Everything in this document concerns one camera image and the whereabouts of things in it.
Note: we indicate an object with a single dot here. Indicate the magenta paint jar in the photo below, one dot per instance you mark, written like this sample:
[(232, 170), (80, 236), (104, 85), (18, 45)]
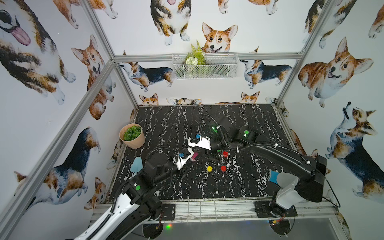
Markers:
[(195, 157)]

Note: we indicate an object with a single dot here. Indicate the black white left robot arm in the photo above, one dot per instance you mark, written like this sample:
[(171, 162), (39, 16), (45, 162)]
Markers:
[(136, 202)]

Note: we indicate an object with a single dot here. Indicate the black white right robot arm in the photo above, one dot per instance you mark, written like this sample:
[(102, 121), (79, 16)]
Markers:
[(304, 178)]

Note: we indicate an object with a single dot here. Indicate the light blue silicone spatula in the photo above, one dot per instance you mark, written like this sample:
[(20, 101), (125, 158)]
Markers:
[(136, 166)]

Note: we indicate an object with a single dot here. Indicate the beige paper plant pot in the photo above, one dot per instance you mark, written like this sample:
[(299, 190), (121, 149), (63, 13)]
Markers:
[(136, 143)]

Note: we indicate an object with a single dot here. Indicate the green moss plant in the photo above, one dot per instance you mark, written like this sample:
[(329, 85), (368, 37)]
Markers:
[(132, 133)]

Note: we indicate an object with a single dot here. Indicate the green fern plant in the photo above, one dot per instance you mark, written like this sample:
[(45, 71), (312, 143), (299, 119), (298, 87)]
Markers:
[(196, 55)]

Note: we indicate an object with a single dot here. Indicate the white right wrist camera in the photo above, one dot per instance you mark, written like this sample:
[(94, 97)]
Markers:
[(199, 141)]

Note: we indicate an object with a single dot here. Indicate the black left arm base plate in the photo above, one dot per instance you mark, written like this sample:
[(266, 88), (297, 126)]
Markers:
[(167, 213)]

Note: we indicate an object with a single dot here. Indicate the white wire mesh basket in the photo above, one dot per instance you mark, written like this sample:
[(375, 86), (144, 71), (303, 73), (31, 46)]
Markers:
[(206, 66)]

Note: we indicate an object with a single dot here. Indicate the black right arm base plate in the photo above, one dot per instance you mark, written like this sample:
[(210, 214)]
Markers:
[(269, 209)]

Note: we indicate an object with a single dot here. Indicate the aluminium front rail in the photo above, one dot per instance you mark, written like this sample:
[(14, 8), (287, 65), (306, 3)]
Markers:
[(239, 210)]

